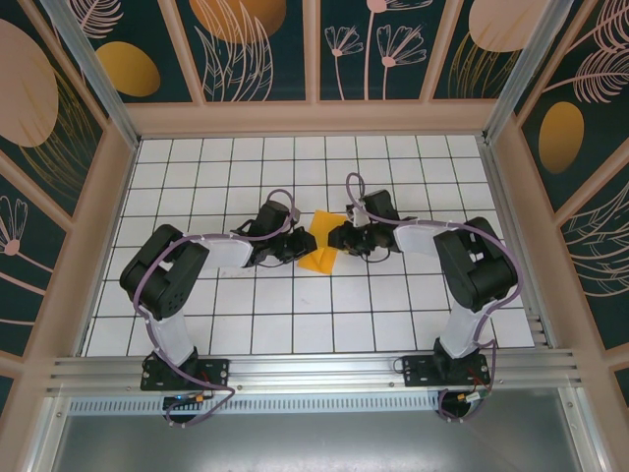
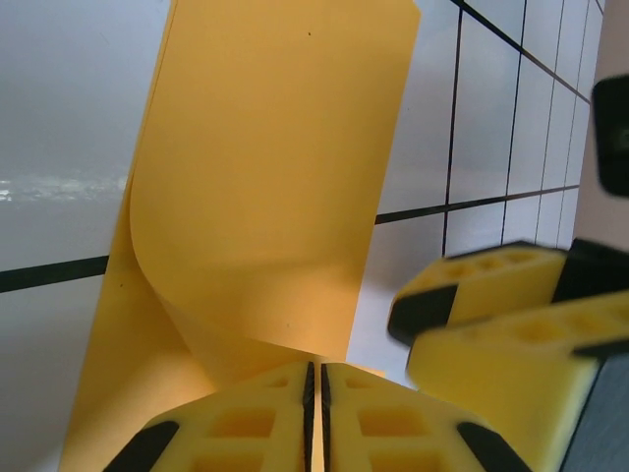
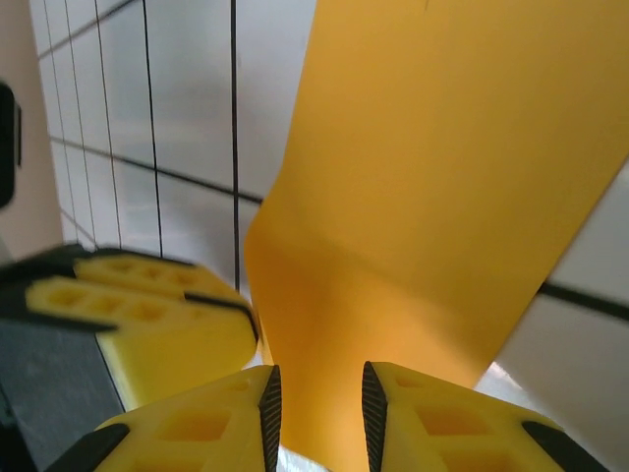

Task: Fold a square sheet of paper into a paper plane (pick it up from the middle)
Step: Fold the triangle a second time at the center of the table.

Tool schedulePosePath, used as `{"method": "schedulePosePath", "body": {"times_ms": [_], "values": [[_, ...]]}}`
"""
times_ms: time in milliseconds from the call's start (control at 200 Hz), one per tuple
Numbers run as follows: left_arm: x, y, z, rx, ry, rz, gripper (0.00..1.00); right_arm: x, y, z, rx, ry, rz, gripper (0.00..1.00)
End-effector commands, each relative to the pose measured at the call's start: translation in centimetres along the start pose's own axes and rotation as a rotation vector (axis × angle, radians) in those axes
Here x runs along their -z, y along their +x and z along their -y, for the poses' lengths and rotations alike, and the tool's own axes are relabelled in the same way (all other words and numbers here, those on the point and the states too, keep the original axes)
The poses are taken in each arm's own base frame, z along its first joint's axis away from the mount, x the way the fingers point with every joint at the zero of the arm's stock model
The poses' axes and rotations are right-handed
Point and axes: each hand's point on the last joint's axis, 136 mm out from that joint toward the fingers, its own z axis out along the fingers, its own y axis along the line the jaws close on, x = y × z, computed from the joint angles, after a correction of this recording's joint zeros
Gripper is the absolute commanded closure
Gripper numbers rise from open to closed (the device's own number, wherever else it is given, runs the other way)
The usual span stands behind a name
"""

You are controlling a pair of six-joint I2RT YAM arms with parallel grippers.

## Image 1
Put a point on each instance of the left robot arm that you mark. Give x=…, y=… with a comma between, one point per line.
x=169, y=334

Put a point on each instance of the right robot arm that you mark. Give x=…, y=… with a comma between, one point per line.
x=464, y=329

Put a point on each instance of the grey metal sheet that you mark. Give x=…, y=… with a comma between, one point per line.
x=314, y=442

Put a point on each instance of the long aluminium mounting rail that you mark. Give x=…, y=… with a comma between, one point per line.
x=314, y=371

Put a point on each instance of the aluminium side rail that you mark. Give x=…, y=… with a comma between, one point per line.
x=516, y=246

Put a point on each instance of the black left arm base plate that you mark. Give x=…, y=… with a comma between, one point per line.
x=216, y=371

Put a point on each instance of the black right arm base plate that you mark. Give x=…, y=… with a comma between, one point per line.
x=417, y=371

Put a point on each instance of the aluminium corner post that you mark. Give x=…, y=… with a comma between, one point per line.
x=98, y=74
x=531, y=59

